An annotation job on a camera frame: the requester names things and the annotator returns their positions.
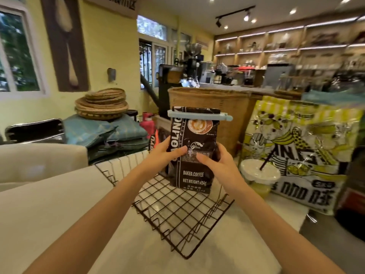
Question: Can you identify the person's right hand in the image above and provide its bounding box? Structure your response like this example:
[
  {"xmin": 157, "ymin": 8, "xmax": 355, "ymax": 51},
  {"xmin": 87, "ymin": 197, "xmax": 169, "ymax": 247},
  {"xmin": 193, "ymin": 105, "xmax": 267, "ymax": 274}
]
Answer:
[{"xmin": 196, "ymin": 143, "xmax": 244, "ymax": 196}]

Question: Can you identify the person's left hand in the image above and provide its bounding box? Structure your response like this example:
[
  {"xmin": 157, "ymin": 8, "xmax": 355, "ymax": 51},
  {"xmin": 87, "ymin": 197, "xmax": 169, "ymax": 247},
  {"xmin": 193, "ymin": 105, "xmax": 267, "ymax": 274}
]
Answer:
[{"xmin": 145, "ymin": 136, "xmax": 188, "ymax": 181}]

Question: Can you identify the black coffee bag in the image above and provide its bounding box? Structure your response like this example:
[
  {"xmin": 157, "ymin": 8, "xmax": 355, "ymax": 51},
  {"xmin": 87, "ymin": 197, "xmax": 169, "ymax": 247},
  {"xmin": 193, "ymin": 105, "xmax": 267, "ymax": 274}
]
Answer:
[{"xmin": 168, "ymin": 107, "xmax": 221, "ymax": 195}]

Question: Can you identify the person's left forearm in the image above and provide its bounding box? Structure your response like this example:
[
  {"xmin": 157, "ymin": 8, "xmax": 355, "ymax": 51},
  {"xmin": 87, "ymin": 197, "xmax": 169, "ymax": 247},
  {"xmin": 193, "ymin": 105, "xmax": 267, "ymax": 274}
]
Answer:
[{"xmin": 24, "ymin": 165, "xmax": 167, "ymax": 274}]

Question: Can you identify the person's right forearm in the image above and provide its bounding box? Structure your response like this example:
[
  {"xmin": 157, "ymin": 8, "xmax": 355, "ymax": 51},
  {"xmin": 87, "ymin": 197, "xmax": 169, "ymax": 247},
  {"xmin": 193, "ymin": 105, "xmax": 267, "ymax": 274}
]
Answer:
[{"xmin": 225, "ymin": 179, "xmax": 347, "ymax": 274}]

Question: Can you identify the orange black packet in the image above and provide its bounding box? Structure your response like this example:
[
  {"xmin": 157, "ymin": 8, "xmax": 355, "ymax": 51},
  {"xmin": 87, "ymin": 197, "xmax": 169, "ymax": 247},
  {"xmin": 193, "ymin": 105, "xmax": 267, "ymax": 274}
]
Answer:
[{"xmin": 148, "ymin": 128, "xmax": 172, "ymax": 154}]

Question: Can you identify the red fire extinguisher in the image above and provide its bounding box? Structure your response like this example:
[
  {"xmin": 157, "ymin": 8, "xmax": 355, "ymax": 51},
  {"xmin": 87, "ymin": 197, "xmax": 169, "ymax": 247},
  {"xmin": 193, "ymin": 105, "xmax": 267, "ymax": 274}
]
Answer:
[{"xmin": 139, "ymin": 112, "xmax": 156, "ymax": 140}]

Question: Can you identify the light blue bag clip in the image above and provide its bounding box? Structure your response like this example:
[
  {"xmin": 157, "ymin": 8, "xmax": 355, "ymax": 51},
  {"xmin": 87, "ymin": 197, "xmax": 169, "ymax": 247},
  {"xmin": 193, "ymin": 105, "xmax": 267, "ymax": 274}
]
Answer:
[{"xmin": 167, "ymin": 109, "xmax": 233, "ymax": 122}]

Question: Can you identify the large woven basket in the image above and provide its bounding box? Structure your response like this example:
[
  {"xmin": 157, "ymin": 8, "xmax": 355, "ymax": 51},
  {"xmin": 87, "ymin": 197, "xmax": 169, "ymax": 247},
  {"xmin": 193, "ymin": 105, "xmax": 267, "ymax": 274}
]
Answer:
[{"xmin": 168, "ymin": 87, "xmax": 252, "ymax": 158}]

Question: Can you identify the clear plastic cup with lid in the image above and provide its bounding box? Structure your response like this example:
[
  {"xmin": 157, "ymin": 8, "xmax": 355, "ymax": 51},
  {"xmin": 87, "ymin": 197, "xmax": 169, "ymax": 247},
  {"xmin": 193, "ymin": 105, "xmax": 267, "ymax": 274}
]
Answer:
[{"xmin": 239, "ymin": 159, "xmax": 282, "ymax": 198}]

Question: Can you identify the black drinking straw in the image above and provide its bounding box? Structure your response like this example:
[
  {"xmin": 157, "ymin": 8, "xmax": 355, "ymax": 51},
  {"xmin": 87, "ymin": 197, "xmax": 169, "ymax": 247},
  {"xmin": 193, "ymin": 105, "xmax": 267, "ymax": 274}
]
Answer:
[{"xmin": 259, "ymin": 148, "xmax": 276, "ymax": 171}]

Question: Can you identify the stack of blue cushions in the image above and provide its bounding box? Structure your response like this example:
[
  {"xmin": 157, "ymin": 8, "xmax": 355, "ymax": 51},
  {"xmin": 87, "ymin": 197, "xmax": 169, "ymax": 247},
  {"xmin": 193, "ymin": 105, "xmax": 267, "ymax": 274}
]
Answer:
[{"xmin": 63, "ymin": 113, "xmax": 149, "ymax": 164}]

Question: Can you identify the black coffee roaster machine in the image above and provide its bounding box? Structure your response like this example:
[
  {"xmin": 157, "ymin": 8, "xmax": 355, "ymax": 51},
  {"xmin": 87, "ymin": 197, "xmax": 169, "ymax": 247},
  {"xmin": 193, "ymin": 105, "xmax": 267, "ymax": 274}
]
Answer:
[{"xmin": 158, "ymin": 43, "xmax": 205, "ymax": 118}]

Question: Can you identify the stack of woven trays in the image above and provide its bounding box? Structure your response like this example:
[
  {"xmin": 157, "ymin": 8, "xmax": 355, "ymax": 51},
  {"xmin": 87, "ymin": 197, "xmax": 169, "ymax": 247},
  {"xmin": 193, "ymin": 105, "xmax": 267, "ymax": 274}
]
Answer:
[{"xmin": 74, "ymin": 88, "xmax": 129, "ymax": 121}]

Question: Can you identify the glass door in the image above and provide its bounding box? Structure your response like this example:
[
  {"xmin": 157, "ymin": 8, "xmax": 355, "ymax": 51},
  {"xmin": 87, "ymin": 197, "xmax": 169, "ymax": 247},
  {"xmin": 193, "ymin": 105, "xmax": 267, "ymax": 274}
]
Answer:
[{"xmin": 138, "ymin": 39, "xmax": 169, "ymax": 89}]

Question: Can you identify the red top blender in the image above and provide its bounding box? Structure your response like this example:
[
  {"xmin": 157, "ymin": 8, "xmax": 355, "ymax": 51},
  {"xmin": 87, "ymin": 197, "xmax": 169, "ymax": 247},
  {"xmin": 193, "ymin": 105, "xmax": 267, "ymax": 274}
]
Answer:
[{"xmin": 239, "ymin": 66, "xmax": 256, "ymax": 88}]

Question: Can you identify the yellow illustrated snack bag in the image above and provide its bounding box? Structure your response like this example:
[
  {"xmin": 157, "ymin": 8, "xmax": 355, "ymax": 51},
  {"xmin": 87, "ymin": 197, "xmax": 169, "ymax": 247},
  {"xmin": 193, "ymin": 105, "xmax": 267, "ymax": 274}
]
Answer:
[{"xmin": 242, "ymin": 96, "xmax": 365, "ymax": 216}]

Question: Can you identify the silver espresso machine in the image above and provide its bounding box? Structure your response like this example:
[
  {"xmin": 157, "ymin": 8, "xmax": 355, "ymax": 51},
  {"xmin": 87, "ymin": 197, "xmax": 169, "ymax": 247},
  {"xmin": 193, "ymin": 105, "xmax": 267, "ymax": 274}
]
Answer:
[{"xmin": 262, "ymin": 64, "xmax": 296, "ymax": 90}]

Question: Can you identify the white sofa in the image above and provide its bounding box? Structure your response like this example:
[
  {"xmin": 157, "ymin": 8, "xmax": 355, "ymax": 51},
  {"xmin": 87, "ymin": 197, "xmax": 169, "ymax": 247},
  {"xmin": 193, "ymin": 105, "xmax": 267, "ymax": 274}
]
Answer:
[{"xmin": 0, "ymin": 143, "xmax": 89, "ymax": 192}]

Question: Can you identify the light blue bag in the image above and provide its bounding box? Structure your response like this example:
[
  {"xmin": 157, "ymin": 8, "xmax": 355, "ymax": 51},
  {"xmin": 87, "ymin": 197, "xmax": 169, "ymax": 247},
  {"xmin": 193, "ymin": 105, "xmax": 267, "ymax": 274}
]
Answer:
[{"xmin": 302, "ymin": 89, "xmax": 365, "ymax": 108}]

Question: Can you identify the black track light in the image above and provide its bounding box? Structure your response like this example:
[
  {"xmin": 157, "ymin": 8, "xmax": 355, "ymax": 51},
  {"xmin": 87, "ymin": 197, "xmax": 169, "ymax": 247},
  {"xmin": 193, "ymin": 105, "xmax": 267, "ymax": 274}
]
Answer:
[{"xmin": 215, "ymin": 5, "xmax": 256, "ymax": 28}]

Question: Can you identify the black wire rack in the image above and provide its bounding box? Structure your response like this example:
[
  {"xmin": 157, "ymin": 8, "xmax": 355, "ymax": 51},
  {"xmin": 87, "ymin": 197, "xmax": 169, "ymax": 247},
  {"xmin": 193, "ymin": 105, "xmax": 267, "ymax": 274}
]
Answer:
[{"xmin": 95, "ymin": 151, "xmax": 235, "ymax": 259}]

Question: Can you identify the wooden wall shelf unit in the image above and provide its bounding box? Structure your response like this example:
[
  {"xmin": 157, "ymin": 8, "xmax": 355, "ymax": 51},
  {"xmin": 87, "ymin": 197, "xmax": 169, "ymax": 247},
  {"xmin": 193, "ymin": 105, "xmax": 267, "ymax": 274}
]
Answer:
[{"xmin": 213, "ymin": 14, "xmax": 365, "ymax": 93}]

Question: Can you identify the metal frame chair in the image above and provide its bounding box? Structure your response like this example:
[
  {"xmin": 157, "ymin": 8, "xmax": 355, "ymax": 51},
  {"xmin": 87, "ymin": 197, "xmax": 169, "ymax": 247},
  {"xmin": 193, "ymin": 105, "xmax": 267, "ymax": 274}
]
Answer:
[{"xmin": 5, "ymin": 118, "xmax": 66, "ymax": 145}]

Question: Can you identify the brown spoon wall picture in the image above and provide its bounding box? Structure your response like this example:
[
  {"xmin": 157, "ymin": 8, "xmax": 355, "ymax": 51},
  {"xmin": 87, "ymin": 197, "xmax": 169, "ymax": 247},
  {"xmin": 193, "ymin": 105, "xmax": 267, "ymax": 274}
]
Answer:
[{"xmin": 40, "ymin": 0, "xmax": 90, "ymax": 93}]

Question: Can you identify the white frame window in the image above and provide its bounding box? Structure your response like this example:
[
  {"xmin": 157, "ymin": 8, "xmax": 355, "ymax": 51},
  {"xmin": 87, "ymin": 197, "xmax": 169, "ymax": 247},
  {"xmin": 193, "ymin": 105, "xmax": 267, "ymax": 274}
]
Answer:
[{"xmin": 0, "ymin": 5, "xmax": 48, "ymax": 98}]

